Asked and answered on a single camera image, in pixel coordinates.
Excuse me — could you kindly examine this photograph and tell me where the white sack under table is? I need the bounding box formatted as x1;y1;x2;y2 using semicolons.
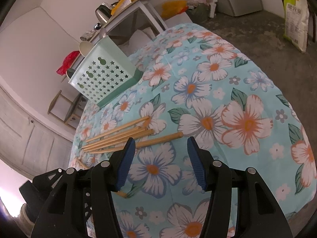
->
118;30;152;57

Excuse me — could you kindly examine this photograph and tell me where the wooden chopstick four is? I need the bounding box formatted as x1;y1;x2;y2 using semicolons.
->
89;132;183;154

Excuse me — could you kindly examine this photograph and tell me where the green rice bag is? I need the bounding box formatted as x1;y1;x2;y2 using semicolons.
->
283;0;309;53

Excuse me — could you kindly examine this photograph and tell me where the white panel door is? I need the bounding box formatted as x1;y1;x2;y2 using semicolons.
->
0;89;72;179

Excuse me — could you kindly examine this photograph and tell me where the yellow bag under table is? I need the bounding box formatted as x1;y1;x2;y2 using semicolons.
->
161;0;188;19

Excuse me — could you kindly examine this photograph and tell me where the white side table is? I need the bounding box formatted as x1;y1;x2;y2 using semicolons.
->
59;0;169;82

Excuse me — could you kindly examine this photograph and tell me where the steel spoon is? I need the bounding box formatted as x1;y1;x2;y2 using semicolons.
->
99;27;107;40

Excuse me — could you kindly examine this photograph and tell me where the steel electric kettle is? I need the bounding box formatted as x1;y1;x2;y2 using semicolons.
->
95;3;112;24

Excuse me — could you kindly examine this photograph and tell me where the wooden chopstick three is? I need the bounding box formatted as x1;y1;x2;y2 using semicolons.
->
83;129;154;152

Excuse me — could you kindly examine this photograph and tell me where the wooden chopstick two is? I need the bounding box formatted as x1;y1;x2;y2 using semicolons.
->
82;126;148;149

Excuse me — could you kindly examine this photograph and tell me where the mint green utensil caddy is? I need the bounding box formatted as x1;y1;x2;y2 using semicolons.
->
69;36;143;107

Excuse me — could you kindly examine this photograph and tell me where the red plastic bag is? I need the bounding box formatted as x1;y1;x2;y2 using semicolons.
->
56;51;79;76

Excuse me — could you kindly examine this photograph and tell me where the floral blue tablecloth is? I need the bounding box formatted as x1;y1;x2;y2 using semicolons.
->
69;23;316;237

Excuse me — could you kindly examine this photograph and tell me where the wooden chair black seat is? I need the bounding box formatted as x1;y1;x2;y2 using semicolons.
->
47;90;87;130

